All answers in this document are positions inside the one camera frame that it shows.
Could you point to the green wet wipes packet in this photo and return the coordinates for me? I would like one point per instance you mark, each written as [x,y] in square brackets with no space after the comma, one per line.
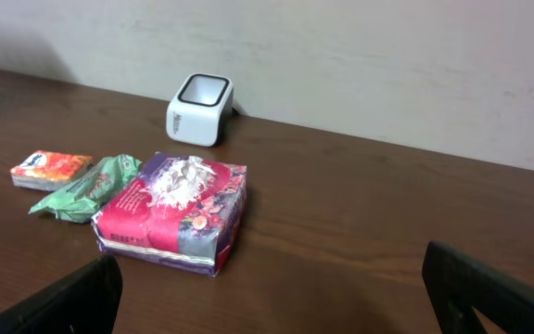
[80,199]

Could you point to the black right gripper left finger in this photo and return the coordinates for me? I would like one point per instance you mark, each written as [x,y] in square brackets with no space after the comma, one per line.
[85,301]

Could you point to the orange Kleenex tissue pack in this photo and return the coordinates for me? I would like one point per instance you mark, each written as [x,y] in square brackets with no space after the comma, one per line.
[49,171]

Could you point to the purple red tissue pack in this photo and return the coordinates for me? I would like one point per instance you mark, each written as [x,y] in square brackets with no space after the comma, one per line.
[183,212]

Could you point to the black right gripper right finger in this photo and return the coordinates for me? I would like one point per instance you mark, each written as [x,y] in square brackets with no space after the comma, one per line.
[460,287]

